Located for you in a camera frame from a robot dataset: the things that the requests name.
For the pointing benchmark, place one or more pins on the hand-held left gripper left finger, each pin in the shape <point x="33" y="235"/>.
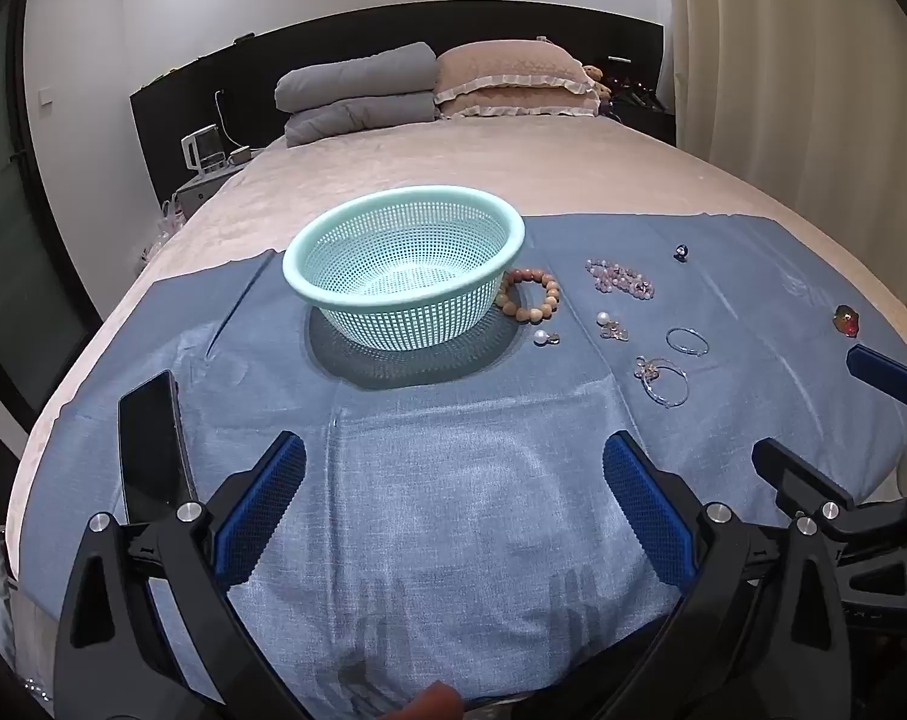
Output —
<point x="262" y="510"/>

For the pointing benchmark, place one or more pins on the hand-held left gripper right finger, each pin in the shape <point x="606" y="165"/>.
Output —
<point x="648" y="510"/>

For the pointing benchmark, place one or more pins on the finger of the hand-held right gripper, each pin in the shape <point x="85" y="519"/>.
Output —
<point x="798" y="476"/>
<point x="885" y="375"/>

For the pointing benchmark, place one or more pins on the thin silver bangle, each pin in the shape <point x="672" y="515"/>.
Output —
<point x="704" y="349"/>

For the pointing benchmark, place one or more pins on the pearl earring pair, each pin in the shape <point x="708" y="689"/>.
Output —
<point x="611" y="326"/>

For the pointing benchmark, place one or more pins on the single pearl earring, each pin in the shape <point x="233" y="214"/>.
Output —
<point x="545" y="337"/>

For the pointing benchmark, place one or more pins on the teal plastic colander basket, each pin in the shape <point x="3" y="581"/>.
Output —
<point x="393" y="300"/>

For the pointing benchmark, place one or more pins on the person's left hand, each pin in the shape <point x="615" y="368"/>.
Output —
<point x="434" y="703"/>

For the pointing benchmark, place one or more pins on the black smartphone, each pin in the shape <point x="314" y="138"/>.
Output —
<point x="149" y="435"/>

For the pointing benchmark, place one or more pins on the blue cloth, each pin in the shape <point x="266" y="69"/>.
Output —
<point x="453" y="450"/>

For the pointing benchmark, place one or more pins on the cream curtain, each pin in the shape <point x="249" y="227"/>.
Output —
<point x="798" y="90"/>

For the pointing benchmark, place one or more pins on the grey nightstand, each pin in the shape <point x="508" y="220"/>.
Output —
<point x="198" y="191"/>

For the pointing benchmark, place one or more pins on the dark glass door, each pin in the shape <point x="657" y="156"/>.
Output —
<point x="18" y="255"/>

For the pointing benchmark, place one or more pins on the white kettle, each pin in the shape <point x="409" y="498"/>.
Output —
<point x="200" y="148"/>

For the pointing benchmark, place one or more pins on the beige bedspread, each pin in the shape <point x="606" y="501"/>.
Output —
<point x="461" y="157"/>

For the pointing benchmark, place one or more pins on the grey folded pillow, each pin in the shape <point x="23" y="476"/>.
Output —
<point x="356" y="120"/>
<point x="356" y="75"/>

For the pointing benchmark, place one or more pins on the brown teddy bear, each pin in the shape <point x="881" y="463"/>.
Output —
<point x="596" y="86"/>

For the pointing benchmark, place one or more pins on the black headboard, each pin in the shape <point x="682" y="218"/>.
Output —
<point x="183" y="97"/>

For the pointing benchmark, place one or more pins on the pink ruffled pillow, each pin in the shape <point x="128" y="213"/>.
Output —
<point x="509" y="64"/>
<point x="513" y="106"/>

